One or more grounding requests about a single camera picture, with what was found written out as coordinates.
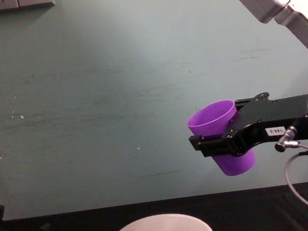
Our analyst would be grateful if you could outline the black table cloth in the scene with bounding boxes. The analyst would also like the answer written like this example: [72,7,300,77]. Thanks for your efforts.
[0,181,308,231]

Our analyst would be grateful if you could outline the grey cable with silver plug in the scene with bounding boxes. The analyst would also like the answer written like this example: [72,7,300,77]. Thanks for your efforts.
[272,123,308,222]

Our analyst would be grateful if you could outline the purple plastic cup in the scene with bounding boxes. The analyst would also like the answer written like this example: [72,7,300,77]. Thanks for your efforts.
[185,97,258,181]

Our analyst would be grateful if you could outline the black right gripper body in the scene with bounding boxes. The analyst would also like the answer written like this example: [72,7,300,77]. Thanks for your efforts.
[225,93,308,149]

